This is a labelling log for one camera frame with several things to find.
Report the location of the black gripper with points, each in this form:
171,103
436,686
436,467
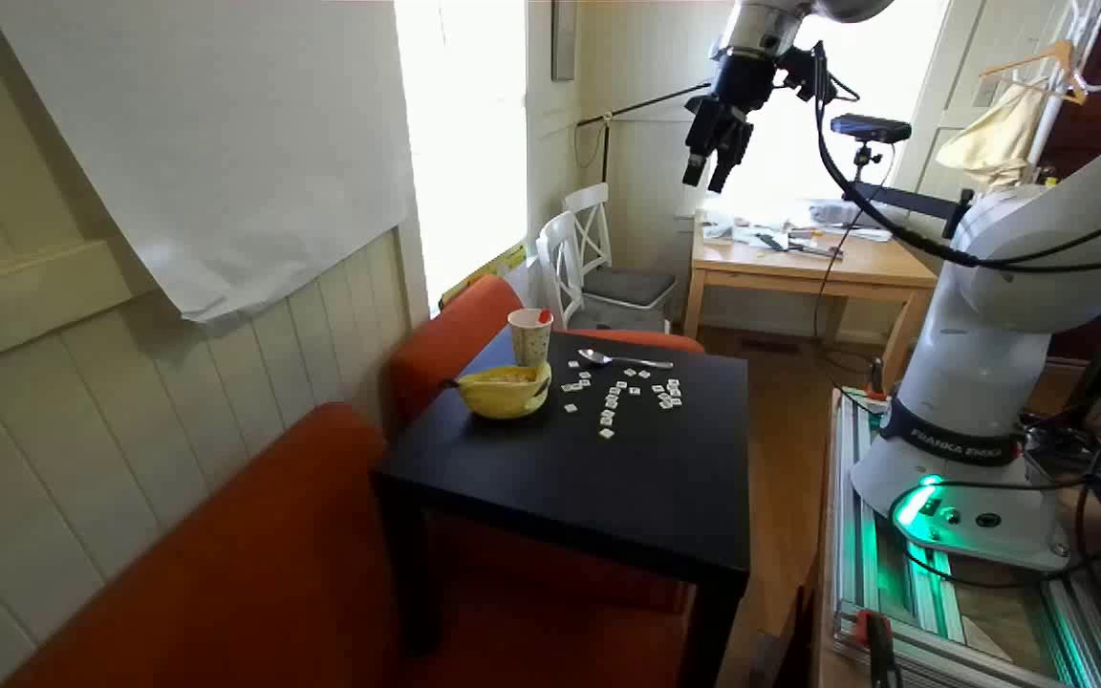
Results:
720,121

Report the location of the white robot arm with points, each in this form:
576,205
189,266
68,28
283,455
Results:
948,467

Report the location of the silver metal spoon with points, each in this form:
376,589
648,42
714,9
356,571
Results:
632,361

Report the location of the light wooden desk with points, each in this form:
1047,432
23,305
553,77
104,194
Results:
858,270

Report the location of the white wooden chair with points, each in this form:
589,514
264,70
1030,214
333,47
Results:
578,278

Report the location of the white paper cup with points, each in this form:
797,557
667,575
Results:
528,334

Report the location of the black square table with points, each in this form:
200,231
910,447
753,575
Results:
667,493

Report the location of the yellow bowl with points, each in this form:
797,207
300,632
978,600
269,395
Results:
505,391

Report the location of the wooden clothes hanger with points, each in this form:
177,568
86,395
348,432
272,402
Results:
1055,70

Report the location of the large white paper sheet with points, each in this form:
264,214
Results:
242,147

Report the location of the orange sofa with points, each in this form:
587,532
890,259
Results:
283,584

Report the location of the black camera on stand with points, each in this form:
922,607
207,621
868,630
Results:
866,133

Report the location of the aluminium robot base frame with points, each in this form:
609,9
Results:
946,630

